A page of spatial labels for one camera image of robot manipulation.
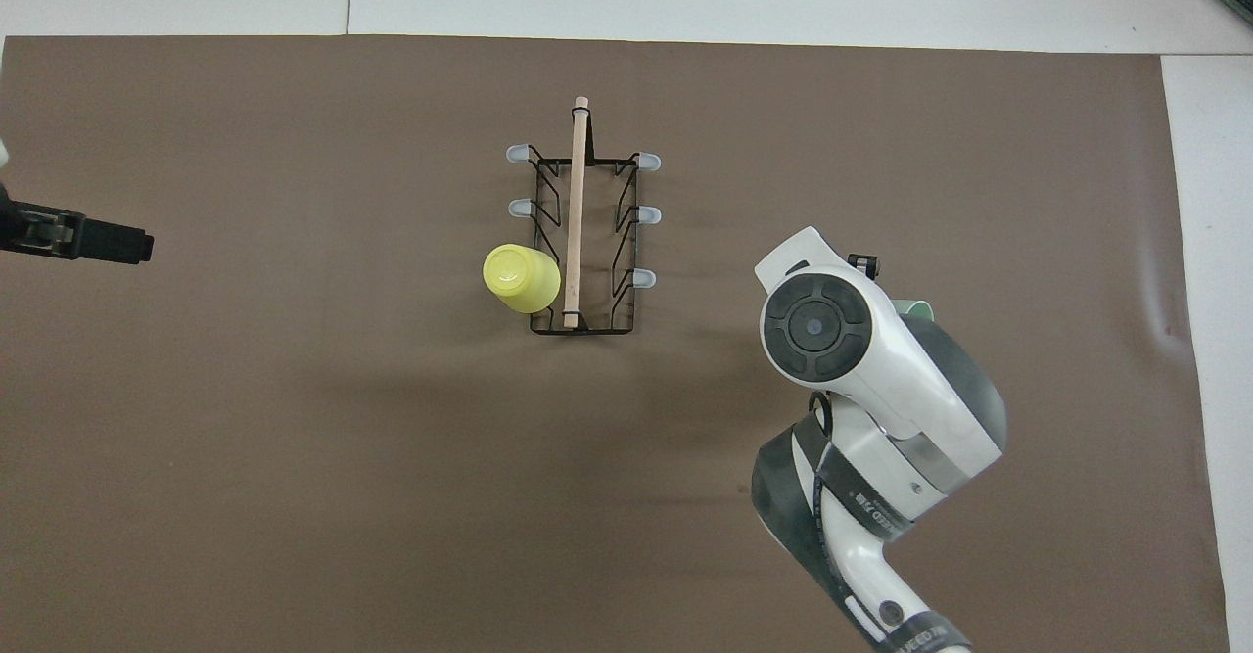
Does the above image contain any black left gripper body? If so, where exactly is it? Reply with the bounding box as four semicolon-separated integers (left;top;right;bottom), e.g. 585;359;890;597
0;200;83;261

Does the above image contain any yellow plastic cup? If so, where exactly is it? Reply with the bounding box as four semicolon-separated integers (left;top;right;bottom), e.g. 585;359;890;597
483;243;563;314

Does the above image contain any brown table mat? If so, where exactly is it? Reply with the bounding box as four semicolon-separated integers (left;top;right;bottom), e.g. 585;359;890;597
0;34;1232;653

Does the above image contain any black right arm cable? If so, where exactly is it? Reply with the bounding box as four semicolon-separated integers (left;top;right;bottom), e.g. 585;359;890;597
804;390;836;499

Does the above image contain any black wire cup rack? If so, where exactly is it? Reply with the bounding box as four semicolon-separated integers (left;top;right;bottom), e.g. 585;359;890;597
505;95;664;337

